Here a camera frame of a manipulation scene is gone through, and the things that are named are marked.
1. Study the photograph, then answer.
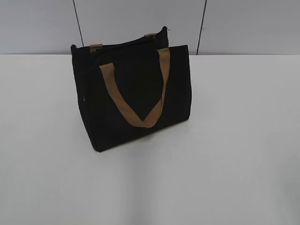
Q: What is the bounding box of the black bag with brown handles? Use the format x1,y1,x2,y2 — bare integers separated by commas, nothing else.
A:
71,27,192,152

